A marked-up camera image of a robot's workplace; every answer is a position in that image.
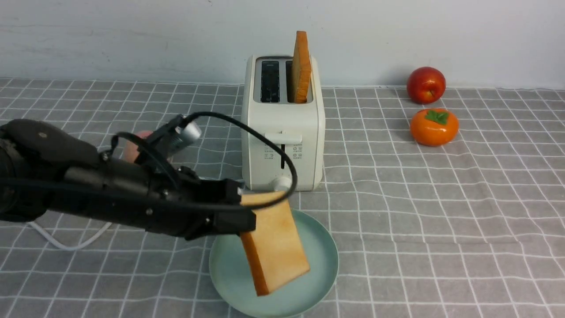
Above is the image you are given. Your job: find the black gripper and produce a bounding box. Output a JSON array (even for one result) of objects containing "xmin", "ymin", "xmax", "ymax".
[{"xmin": 141, "ymin": 166, "xmax": 256, "ymax": 240}]

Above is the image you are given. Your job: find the toasted bread slice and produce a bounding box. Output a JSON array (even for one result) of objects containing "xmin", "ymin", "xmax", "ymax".
[
  {"xmin": 240, "ymin": 199, "xmax": 310, "ymax": 297},
  {"xmin": 291, "ymin": 30, "xmax": 312, "ymax": 103}
]

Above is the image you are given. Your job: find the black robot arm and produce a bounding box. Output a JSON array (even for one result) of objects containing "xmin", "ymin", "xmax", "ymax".
[{"xmin": 1, "ymin": 119, "xmax": 256, "ymax": 240}]

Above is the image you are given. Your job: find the light green round plate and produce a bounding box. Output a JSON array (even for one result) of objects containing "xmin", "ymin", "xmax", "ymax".
[{"xmin": 209, "ymin": 210, "xmax": 339, "ymax": 318}]

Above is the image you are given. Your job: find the white two-slot toaster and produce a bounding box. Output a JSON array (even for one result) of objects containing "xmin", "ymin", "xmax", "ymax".
[{"xmin": 241, "ymin": 56, "xmax": 326, "ymax": 192}]

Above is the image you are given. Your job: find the pink peach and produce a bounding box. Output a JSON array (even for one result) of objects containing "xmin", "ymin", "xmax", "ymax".
[{"xmin": 122, "ymin": 130, "xmax": 153, "ymax": 163}]

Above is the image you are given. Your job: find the orange persimmon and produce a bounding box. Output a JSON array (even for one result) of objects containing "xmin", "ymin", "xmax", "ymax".
[{"xmin": 410, "ymin": 108, "xmax": 460, "ymax": 147}]

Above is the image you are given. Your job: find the grey checked tablecloth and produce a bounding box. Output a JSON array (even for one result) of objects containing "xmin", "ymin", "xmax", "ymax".
[{"xmin": 0, "ymin": 87, "xmax": 565, "ymax": 318}]

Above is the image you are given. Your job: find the red apple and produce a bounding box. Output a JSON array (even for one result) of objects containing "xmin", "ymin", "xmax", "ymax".
[{"xmin": 406, "ymin": 66, "xmax": 446, "ymax": 105}]

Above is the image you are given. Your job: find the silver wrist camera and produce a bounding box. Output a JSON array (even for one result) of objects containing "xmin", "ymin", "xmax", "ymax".
[{"xmin": 146, "ymin": 114, "xmax": 202, "ymax": 158}]

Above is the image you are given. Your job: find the white toaster power cord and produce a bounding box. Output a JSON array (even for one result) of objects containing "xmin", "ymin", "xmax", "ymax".
[{"xmin": 26, "ymin": 221, "xmax": 113, "ymax": 252}]

